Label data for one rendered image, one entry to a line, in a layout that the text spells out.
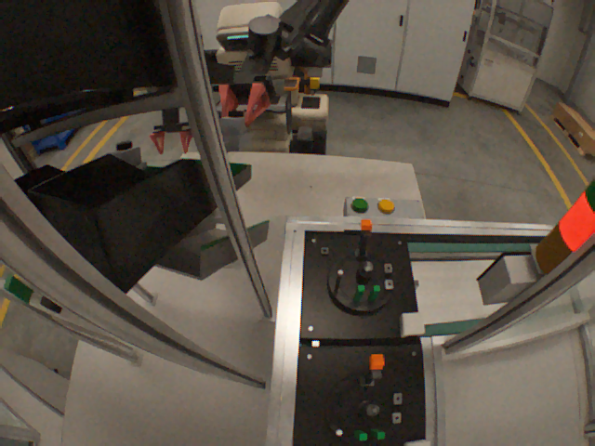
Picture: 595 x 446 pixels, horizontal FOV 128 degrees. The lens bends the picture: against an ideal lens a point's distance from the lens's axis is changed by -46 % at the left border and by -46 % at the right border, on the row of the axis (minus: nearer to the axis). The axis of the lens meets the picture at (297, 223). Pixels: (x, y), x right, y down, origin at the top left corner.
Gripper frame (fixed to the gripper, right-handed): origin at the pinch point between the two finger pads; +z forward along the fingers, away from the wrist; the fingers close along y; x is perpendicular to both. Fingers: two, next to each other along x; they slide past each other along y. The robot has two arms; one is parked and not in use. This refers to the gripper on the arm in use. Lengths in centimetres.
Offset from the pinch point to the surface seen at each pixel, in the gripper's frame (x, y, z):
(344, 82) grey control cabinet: 223, -1, -202
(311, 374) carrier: 6.0, 22.4, 42.3
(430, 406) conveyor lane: 5, 46, 46
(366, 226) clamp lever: 9.6, 26.8, 13.6
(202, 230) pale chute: 9.6, -5.7, 20.6
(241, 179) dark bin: -6.5, 7.2, 13.2
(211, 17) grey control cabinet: 132, -157, -226
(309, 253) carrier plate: 17.5, 16.2, 20.1
